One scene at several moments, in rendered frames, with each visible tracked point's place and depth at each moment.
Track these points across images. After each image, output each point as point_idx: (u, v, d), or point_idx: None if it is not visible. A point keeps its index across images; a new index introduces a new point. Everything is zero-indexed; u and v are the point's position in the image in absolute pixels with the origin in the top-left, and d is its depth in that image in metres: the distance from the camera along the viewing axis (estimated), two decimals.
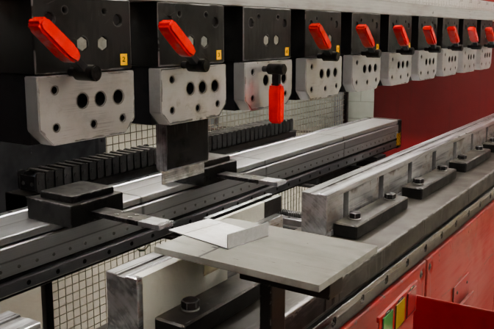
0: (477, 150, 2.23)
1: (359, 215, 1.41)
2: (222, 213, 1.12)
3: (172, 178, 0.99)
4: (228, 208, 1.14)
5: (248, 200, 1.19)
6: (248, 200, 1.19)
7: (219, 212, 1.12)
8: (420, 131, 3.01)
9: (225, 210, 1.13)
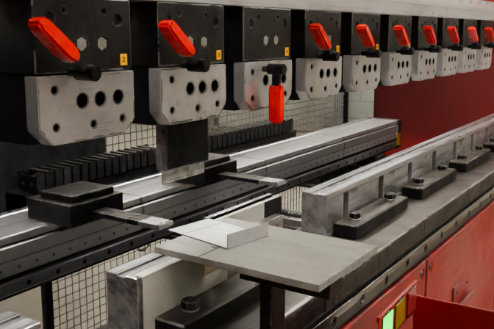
0: (477, 150, 2.23)
1: (359, 215, 1.41)
2: (222, 213, 1.12)
3: (172, 178, 0.99)
4: (228, 208, 1.14)
5: (248, 200, 1.19)
6: (248, 200, 1.19)
7: (219, 212, 1.12)
8: (420, 131, 3.01)
9: (225, 210, 1.13)
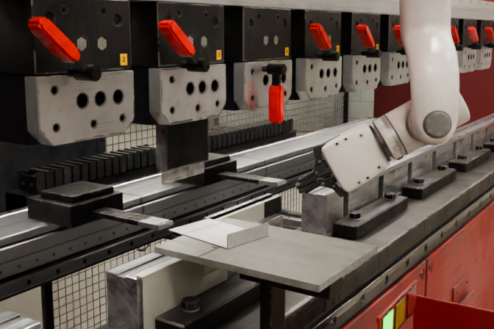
0: (477, 150, 2.23)
1: (359, 215, 1.41)
2: (222, 213, 1.12)
3: (172, 178, 0.99)
4: (228, 208, 1.14)
5: (248, 200, 1.19)
6: (248, 200, 1.19)
7: (219, 212, 1.12)
8: None
9: (225, 210, 1.13)
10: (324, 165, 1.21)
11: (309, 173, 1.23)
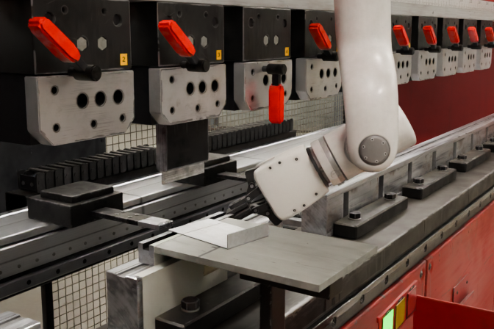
0: (477, 150, 2.23)
1: (359, 215, 1.41)
2: (161, 236, 0.99)
3: (172, 178, 0.99)
4: (170, 230, 1.01)
5: (195, 220, 1.07)
6: (194, 221, 1.06)
7: (158, 236, 0.99)
8: (420, 131, 3.01)
9: (165, 233, 1.00)
10: (256, 191, 1.10)
11: (241, 199, 1.12)
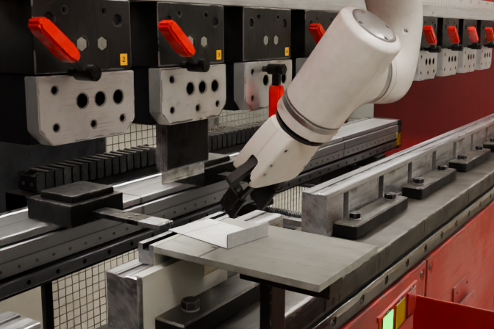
0: (477, 150, 2.23)
1: (359, 215, 1.41)
2: (161, 236, 0.99)
3: (172, 178, 0.99)
4: (170, 230, 1.01)
5: (195, 220, 1.07)
6: (194, 221, 1.06)
7: (158, 236, 0.99)
8: (420, 131, 3.01)
9: (165, 233, 1.00)
10: (252, 187, 0.89)
11: (234, 200, 0.90)
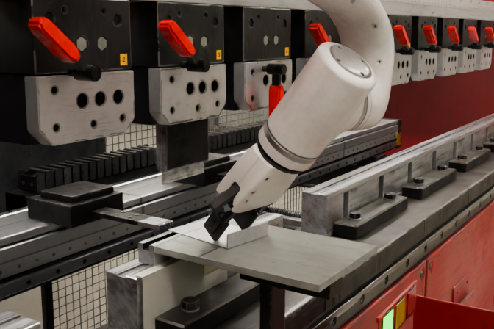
0: (477, 150, 2.23)
1: (359, 215, 1.41)
2: (161, 236, 0.99)
3: (172, 178, 0.99)
4: (170, 230, 1.01)
5: (195, 220, 1.07)
6: (194, 221, 1.06)
7: (158, 236, 0.99)
8: (420, 131, 3.01)
9: (165, 233, 1.00)
10: (234, 212, 0.92)
11: (217, 223, 0.94)
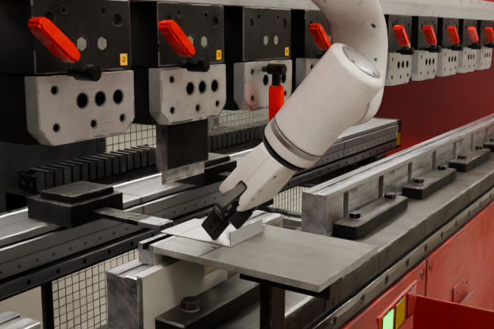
0: (477, 150, 2.23)
1: (359, 215, 1.41)
2: (161, 236, 0.99)
3: (172, 178, 0.99)
4: None
5: None
6: None
7: (158, 236, 0.99)
8: (420, 131, 3.01)
9: (165, 233, 1.00)
10: (237, 211, 0.93)
11: (219, 222, 0.94)
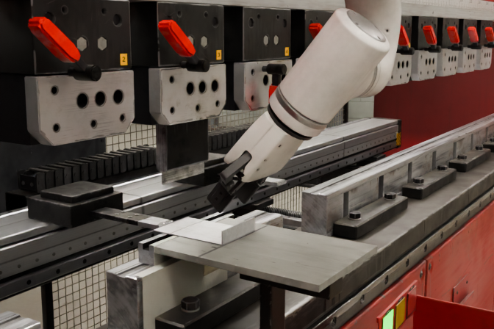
0: (477, 150, 2.23)
1: (359, 215, 1.41)
2: (161, 236, 0.99)
3: (172, 178, 0.99)
4: None
5: None
6: None
7: (158, 236, 0.99)
8: (420, 131, 3.01)
9: (165, 233, 1.00)
10: (242, 182, 0.92)
11: (225, 194, 0.93)
